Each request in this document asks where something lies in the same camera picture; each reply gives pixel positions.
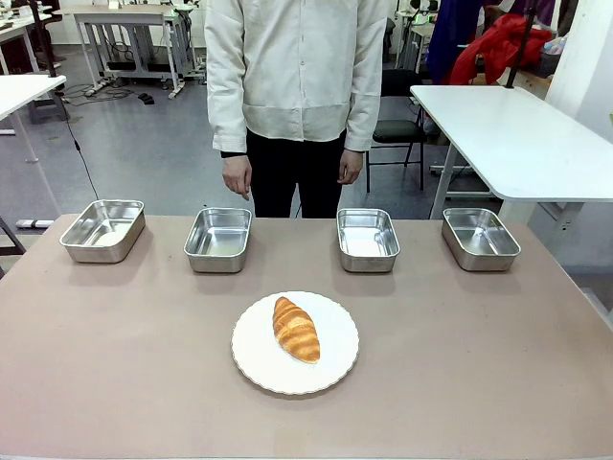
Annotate person's black trousers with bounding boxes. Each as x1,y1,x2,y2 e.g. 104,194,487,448
244,127,348,219

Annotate steel rectangular container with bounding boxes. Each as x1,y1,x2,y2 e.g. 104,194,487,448
183,206,254,274
441,206,522,273
335,207,401,274
58,198,147,265

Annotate person's left hand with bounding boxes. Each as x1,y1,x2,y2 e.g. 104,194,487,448
336,149,363,186

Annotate person's cream shirt torso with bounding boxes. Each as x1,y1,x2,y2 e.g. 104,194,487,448
203,0,389,154

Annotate white scalloped plate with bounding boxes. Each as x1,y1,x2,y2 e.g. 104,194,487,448
231,290,361,397

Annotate red jacket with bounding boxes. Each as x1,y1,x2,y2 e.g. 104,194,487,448
448,12,554,86

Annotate black camera pole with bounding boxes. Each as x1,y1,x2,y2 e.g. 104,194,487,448
505,0,538,90

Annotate grey workbench with frame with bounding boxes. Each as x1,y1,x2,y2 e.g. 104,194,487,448
71,3,193,101

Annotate golden brown croissant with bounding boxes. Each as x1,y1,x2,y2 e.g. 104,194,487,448
272,295,322,365

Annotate person's right forearm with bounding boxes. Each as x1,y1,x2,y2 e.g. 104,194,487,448
203,28,248,155

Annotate person's left forearm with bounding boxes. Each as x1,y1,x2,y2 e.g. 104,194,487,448
343,28,389,153

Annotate white desk with black pole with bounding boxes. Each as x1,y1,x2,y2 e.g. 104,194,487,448
0,74,68,229

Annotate white side table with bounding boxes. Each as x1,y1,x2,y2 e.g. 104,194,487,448
409,83,613,226

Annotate person's right hand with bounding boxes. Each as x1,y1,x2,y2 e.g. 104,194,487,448
221,154,254,202

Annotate black hanging cable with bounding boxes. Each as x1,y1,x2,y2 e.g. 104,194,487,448
56,90,102,201

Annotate black folding chair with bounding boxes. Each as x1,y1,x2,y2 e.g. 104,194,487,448
365,68,428,194

